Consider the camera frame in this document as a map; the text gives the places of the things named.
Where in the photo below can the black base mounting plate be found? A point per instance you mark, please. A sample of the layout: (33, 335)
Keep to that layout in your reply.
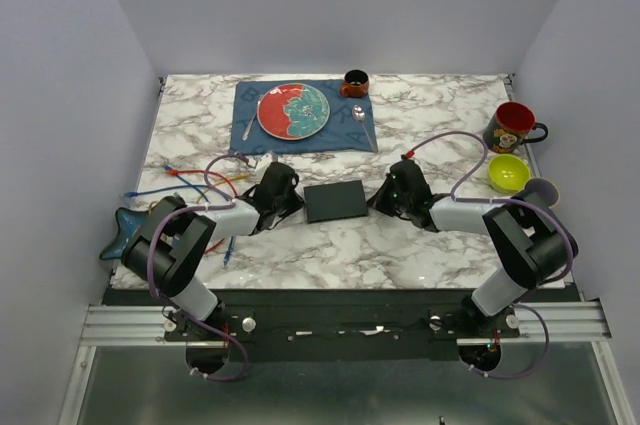
(345, 325)

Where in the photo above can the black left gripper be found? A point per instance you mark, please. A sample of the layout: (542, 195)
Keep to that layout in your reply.
(297, 203)

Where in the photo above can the silver spoon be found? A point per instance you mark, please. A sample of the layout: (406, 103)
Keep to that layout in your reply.
(359, 116)

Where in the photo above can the red and teal plate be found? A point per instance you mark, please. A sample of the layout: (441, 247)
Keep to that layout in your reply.
(293, 111)

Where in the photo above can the blue star-shaped dish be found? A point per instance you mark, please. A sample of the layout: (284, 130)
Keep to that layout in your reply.
(127, 223)

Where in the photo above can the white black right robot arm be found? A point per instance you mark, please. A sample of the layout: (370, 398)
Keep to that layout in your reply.
(532, 244)

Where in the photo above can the lime green bowl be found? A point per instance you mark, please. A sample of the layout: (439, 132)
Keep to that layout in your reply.
(508, 174)

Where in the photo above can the silver fork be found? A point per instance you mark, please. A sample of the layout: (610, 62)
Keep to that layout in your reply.
(250, 123)

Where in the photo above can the black mug red inside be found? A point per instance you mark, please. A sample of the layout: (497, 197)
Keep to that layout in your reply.
(512, 125)

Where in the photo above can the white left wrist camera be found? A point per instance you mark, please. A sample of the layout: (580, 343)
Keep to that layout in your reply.
(264, 160)

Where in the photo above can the blue cloth placemat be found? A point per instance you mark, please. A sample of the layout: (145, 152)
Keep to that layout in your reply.
(341, 132)

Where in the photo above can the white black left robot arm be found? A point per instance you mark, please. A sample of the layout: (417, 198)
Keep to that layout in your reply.
(167, 248)

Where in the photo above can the lavender cup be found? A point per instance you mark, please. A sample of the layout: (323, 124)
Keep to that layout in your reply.
(545, 189)

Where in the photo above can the black network switch box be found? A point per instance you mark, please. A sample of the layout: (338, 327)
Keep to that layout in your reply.
(335, 201)

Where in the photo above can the small brown mug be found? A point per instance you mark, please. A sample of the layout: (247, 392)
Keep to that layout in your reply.
(355, 84)

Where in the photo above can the aluminium extrusion rail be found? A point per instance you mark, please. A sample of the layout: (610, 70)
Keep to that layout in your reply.
(123, 326)

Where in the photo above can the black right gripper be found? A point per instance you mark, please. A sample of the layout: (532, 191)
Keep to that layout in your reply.
(378, 201)

